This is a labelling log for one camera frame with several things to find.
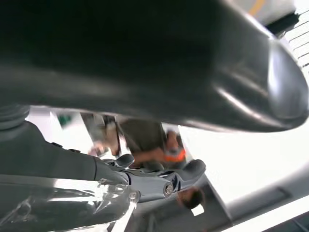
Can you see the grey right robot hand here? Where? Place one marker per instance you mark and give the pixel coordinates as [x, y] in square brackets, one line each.
[120, 48]

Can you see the stainless steel workbench table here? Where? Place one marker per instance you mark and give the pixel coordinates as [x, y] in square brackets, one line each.
[169, 221]

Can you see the person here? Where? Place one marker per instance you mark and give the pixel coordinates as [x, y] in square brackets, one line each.
[145, 134]

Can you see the small green object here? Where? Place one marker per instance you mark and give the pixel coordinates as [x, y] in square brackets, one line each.
[65, 120]

